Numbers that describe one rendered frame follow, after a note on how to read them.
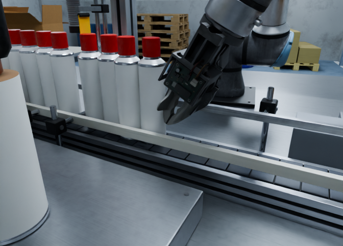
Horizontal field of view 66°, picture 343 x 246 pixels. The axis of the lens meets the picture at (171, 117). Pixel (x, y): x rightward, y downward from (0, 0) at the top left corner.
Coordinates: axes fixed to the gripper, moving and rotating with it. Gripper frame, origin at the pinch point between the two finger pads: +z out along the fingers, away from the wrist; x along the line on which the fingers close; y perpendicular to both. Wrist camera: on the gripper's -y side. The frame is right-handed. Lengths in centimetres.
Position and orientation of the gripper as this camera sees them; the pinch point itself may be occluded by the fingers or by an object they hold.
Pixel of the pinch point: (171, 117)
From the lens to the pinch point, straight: 52.0
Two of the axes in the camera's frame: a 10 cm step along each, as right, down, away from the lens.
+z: -4.4, 7.1, 5.4
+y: -4.6, 3.4, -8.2
